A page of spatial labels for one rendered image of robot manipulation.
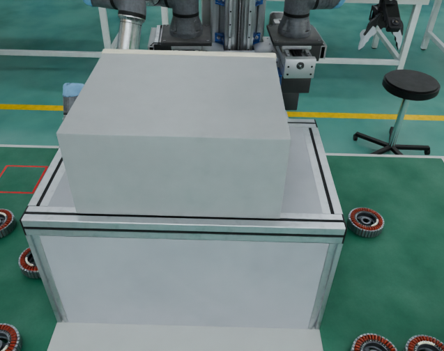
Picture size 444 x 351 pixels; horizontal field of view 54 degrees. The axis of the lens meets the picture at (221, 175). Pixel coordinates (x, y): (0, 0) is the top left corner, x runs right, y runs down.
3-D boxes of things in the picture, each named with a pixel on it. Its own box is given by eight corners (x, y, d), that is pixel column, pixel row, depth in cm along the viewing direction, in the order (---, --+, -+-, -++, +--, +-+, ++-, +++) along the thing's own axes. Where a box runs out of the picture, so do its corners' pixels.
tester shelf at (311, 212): (81, 126, 128) (78, 112, 125) (313, 132, 127) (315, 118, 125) (24, 235, 93) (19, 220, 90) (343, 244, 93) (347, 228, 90)
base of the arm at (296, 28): (274, 26, 206) (277, 5, 200) (307, 26, 207) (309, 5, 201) (280, 38, 194) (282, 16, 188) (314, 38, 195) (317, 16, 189)
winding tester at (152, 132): (113, 118, 123) (103, 48, 110) (268, 122, 122) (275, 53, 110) (74, 214, 92) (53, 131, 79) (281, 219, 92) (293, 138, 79)
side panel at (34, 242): (85, 242, 135) (64, 158, 115) (95, 242, 135) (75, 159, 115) (56, 322, 113) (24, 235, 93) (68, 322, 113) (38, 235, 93)
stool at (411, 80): (349, 131, 329) (365, 61, 294) (414, 133, 329) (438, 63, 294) (366, 176, 286) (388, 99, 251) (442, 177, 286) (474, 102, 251)
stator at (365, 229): (340, 226, 142) (342, 219, 140) (356, 209, 149) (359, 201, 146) (372, 244, 136) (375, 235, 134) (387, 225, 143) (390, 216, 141)
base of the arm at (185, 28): (170, 26, 203) (169, 5, 197) (202, 26, 204) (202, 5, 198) (169, 38, 192) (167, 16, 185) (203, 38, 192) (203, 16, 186)
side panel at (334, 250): (295, 248, 135) (310, 165, 115) (304, 248, 135) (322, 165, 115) (307, 329, 113) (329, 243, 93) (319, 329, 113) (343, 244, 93)
